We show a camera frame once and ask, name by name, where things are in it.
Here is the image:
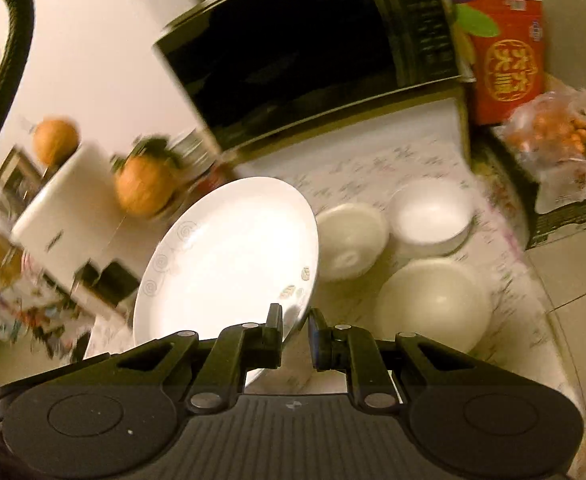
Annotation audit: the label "red gift box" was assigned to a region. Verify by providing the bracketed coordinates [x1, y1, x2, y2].
[450, 0, 544, 126]

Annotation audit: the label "large pomelo with leaves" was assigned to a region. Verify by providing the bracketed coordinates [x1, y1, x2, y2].
[110, 136, 182, 218]

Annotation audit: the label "white plate with swirls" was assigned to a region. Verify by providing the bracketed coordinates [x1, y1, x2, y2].
[132, 175, 321, 388]

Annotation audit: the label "cream bowl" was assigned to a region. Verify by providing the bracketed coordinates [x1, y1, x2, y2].
[316, 203, 389, 282]
[372, 258, 492, 352]

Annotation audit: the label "white bowl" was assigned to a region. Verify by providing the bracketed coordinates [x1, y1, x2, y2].
[387, 177, 475, 258]

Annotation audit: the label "glass jar of oranges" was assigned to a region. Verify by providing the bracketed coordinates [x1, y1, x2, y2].
[155, 167, 229, 223]

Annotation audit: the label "dark cardboard box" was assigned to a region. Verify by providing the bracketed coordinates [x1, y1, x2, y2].
[481, 123, 586, 252]

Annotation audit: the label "plastic bag of kumquats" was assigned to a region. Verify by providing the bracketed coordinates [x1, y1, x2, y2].
[494, 88, 586, 214]

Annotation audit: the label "white air fryer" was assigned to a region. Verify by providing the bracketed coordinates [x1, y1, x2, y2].
[12, 142, 145, 292]

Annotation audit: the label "black microwave oven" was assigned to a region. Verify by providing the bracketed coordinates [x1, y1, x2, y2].
[156, 0, 459, 151]

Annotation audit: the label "orange on air fryer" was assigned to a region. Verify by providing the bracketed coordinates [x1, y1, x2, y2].
[32, 117, 80, 167]

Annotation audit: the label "stacked white cups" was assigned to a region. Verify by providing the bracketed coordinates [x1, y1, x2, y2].
[169, 130, 216, 180]

